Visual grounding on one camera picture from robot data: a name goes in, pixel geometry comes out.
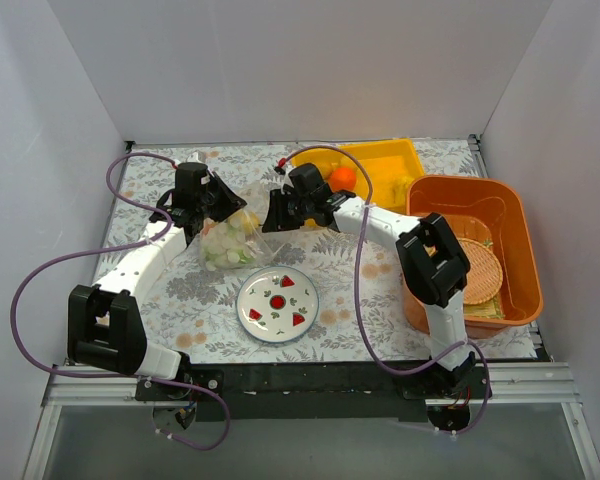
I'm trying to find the green bamboo placemat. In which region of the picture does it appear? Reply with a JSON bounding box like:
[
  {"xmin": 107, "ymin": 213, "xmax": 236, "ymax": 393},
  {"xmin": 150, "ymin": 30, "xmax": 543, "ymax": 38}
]
[{"xmin": 462, "ymin": 237, "xmax": 508, "ymax": 321}]

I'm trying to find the aluminium frame rail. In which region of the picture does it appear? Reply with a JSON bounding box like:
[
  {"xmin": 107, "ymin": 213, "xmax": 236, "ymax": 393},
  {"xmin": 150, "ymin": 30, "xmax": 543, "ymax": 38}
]
[{"xmin": 21, "ymin": 133, "xmax": 600, "ymax": 480}]

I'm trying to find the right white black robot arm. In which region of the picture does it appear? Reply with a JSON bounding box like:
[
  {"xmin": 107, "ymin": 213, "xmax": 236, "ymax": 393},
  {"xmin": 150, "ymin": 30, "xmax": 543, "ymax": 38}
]
[{"xmin": 262, "ymin": 163, "xmax": 476, "ymax": 398}]

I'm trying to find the fake yellow mango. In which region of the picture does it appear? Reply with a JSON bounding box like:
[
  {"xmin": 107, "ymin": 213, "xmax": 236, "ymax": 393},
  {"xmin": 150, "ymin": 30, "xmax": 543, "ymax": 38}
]
[{"xmin": 314, "ymin": 160, "xmax": 333, "ymax": 179}]

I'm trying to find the fake orange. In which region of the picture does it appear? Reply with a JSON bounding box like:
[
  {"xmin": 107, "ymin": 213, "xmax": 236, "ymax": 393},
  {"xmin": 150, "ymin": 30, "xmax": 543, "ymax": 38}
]
[{"xmin": 327, "ymin": 167, "xmax": 357, "ymax": 192}]

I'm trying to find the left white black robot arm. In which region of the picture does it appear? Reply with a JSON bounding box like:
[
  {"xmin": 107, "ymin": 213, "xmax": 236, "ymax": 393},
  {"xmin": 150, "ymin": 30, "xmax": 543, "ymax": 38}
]
[{"xmin": 67, "ymin": 162, "xmax": 247, "ymax": 400}]

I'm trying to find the floral pattern table mat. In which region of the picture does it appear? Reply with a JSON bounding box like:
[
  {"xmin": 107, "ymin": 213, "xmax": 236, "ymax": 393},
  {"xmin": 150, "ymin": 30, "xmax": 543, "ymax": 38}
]
[{"xmin": 74, "ymin": 137, "xmax": 539, "ymax": 366}]

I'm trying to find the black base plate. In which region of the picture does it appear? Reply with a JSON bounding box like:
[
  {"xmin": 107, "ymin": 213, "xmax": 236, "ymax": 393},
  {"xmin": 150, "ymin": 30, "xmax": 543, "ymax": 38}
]
[{"xmin": 135, "ymin": 361, "xmax": 489, "ymax": 422}]

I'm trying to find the orange plastic tub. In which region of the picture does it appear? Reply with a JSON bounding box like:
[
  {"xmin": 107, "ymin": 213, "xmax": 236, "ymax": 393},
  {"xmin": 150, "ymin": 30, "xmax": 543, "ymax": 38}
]
[{"xmin": 406, "ymin": 175, "xmax": 543, "ymax": 339}]

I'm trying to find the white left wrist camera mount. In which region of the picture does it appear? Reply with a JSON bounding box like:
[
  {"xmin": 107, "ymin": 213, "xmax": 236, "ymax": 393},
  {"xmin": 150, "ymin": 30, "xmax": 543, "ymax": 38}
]
[{"xmin": 175, "ymin": 150, "xmax": 211, "ymax": 171}]

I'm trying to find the round woven bamboo basket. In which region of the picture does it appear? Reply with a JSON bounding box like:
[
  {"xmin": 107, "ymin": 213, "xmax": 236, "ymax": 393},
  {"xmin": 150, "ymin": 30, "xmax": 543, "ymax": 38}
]
[{"xmin": 459, "ymin": 238, "xmax": 504, "ymax": 305}]

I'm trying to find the yellow plastic tray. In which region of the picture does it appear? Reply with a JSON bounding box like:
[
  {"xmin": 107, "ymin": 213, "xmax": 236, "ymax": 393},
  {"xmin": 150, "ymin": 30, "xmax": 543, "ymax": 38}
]
[{"xmin": 291, "ymin": 139, "xmax": 425, "ymax": 213}]

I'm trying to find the clear zip top bag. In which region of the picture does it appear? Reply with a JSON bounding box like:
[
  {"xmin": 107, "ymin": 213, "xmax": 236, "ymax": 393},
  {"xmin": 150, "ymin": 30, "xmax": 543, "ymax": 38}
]
[{"xmin": 199, "ymin": 182, "xmax": 292, "ymax": 271}]

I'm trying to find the watermelon pattern ceramic plate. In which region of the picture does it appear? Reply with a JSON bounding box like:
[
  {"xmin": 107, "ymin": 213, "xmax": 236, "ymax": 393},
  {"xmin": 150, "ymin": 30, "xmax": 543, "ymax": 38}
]
[{"xmin": 236, "ymin": 266, "xmax": 319, "ymax": 344}]

